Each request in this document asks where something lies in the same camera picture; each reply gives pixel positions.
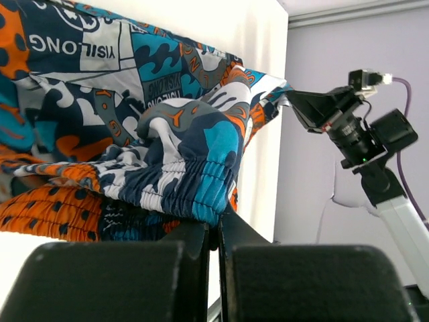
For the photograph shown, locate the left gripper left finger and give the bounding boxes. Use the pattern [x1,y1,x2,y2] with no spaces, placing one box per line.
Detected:
[161,222,210,321]

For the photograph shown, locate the right aluminium frame post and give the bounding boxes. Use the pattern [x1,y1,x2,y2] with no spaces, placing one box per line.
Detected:
[288,1,428,29]

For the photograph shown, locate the blue orange patterned shorts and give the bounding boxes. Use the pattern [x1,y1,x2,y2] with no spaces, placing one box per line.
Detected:
[1,1,290,242]

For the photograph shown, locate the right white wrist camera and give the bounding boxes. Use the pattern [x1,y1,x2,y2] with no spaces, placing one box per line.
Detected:
[348,69,393,98]

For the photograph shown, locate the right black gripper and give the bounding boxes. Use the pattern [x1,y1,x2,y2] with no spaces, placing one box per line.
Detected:
[286,86,418,169]

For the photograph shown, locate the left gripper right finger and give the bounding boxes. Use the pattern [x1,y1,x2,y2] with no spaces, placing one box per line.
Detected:
[217,205,271,321]

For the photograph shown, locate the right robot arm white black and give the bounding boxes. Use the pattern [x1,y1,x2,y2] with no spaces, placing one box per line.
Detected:
[286,87,428,297]

